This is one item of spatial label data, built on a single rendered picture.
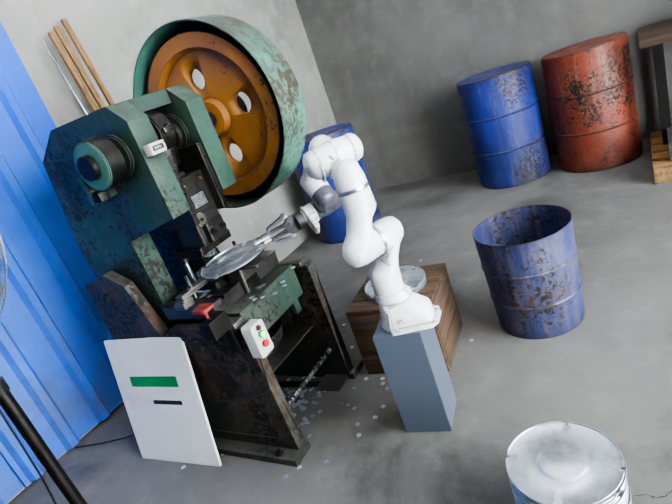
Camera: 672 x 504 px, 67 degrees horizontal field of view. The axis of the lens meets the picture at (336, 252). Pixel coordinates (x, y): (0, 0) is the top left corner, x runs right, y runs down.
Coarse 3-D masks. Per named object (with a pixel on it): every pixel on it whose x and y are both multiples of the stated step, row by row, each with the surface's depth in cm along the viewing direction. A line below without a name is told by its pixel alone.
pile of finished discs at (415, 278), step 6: (402, 270) 244; (408, 270) 242; (414, 270) 240; (420, 270) 238; (402, 276) 237; (408, 276) 236; (414, 276) 234; (420, 276) 232; (408, 282) 230; (414, 282) 228; (420, 282) 226; (366, 288) 239; (372, 288) 237; (414, 288) 224; (420, 288) 226; (366, 294) 234; (372, 294) 232; (372, 300) 230
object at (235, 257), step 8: (248, 240) 221; (256, 240) 218; (232, 248) 222; (240, 248) 218; (248, 248) 213; (256, 248) 209; (216, 256) 221; (224, 256) 217; (232, 256) 211; (240, 256) 206; (248, 256) 204; (208, 264) 216; (216, 264) 212; (224, 264) 206; (232, 264) 204; (240, 264) 200; (208, 272) 207; (216, 272) 203; (224, 272) 199
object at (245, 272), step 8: (256, 256) 206; (264, 256) 202; (248, 264) 200; (256, 264) 197; (232, 272) 207; (240, 272) 205; (248, 272) 209; (256, 272) 213; (232, 280) 209; (240, 280) 207; (248, 280) 208; (256, 280) 212; (248, 288) 208
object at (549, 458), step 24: (528, 432) 147; (552, 432) 144; (576, 432) 141; (600, 432) 138; (528, 456) 139; (552, 456) 136; (576, 456) 134; (600, 456) 132; (528, 480) 133; (552, 480) 130; (576, 480) 128; (600, 480) 126
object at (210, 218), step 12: (192, 180) 201; (204, 180) 206; (192, 192) 200; (204, 192) 206; (192, 204) 200; (204, 204) 205; (204, 216) 203; (216, 216) 207; (192, 228) 202; (204, 228) 202; (216, 228) 205; (180, 240) 208; (192, 240) 205; (204, 240) 203
